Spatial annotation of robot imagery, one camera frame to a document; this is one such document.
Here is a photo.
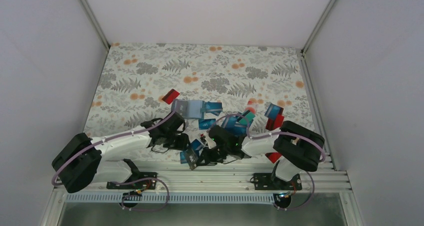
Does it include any aluminium frame post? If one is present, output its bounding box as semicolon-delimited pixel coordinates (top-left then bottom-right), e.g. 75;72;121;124
79;0;111;51
301;0;337;55

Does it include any grey cable duct front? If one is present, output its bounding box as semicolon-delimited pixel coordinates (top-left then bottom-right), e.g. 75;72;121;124
65;191;274;204

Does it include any teal green card right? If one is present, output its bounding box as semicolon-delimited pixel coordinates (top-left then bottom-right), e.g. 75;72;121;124
237;109;256;126

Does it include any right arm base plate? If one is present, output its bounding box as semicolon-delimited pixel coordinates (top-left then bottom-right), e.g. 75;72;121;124
250;173;302;191

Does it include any red card upper left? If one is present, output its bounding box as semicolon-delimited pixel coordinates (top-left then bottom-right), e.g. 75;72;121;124
161;89;180;105

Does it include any aluminium rail base front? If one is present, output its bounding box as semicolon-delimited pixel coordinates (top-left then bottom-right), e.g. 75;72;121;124
54;160;353;193

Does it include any blue vip card front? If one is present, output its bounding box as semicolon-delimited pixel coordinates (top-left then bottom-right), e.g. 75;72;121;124
180;139;204;167

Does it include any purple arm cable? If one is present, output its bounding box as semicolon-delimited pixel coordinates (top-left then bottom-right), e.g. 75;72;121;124
50;109;178;212
205;113;327;212

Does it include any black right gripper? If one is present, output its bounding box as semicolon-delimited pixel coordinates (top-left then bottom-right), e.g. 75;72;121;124
196;144;230;166

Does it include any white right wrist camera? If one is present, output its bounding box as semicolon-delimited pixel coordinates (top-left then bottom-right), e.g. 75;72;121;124
200;134;208;144

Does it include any aluminium frame post right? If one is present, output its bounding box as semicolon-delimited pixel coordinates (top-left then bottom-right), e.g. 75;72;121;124
301;0;337;55

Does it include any red card black stripe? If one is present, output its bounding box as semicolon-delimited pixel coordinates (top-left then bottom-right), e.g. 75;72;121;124
265;152;282;163

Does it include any blue card middle right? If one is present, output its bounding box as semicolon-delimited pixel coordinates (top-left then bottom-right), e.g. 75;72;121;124
220;114;248;136

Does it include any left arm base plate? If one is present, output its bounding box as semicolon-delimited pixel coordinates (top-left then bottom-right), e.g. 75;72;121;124
106;172;158;190

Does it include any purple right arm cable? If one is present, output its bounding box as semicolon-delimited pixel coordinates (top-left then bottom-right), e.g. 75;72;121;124
205;113;327;212

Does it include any aluminium frame post left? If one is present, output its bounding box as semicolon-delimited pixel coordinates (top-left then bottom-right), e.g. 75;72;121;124
79;0;111;51

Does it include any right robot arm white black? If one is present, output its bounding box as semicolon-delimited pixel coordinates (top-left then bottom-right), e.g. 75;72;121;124
189;121;326;189

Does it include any black visa card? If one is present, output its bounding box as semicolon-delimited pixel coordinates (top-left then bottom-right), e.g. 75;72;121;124
184;149;198;170

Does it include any blue card far right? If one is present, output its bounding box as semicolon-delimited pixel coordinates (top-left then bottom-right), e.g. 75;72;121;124
264;103;284;120

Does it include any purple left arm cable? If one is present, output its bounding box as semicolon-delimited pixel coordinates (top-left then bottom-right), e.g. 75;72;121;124
50;109;178;212

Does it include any teal leather card holder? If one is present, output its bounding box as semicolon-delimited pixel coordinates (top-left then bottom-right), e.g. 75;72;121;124
171;99;205;119

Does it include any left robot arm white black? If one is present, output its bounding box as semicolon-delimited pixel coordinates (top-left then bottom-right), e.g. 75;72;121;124
51;111;190;193

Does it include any red card far right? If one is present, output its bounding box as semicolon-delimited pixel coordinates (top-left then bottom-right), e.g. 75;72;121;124
265;115;285;131

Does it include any floral patterned table mat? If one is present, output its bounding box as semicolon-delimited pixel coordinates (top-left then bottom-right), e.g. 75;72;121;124
84;43;315;137

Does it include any blue card stack upper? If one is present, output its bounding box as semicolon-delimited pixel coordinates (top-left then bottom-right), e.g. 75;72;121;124
204;101;223;116

